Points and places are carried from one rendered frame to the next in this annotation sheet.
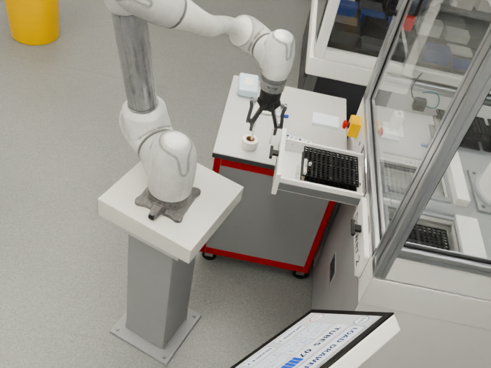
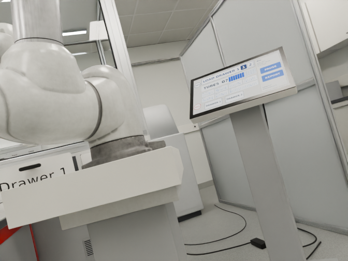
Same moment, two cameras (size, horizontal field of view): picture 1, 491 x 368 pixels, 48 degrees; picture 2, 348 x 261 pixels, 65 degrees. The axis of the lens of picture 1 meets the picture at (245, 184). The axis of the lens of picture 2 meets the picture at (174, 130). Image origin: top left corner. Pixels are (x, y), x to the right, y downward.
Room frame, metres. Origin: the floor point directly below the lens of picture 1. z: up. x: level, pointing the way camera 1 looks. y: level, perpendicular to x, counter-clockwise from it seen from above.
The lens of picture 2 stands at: (1.44, 1.04, 0.84)
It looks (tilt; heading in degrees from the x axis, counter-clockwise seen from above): 4 degrees up; 253
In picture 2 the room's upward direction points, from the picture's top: 15 degrees counter-clockwise
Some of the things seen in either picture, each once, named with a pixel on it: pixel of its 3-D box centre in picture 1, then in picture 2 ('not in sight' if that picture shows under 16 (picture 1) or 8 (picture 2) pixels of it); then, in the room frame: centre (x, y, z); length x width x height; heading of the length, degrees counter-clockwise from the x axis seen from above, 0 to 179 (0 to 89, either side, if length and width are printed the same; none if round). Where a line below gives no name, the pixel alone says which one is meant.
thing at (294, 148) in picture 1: (330, 172); not in sight; (1.67, -0.32, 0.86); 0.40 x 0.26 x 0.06; 91
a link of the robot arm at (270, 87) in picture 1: (272, 82); not in sight; (1.64, -0.02, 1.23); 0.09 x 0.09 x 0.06
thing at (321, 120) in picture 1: (325, 120); not in sight; (2.15, -0.30, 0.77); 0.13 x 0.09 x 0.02; 91
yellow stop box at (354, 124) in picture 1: (353, 125); not in sight; (2.00, -0.41, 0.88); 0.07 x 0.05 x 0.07; 1
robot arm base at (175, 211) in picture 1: (166, 196); (126, 150); (1.35, 0.26, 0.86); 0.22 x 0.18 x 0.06; 167
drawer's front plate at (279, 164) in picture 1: (279, 160); (34, 175); (1.67, -0.11, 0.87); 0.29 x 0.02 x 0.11; 1
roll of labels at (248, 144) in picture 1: (249, 142); not in sight; (1.85, 0.02, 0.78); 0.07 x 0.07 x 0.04
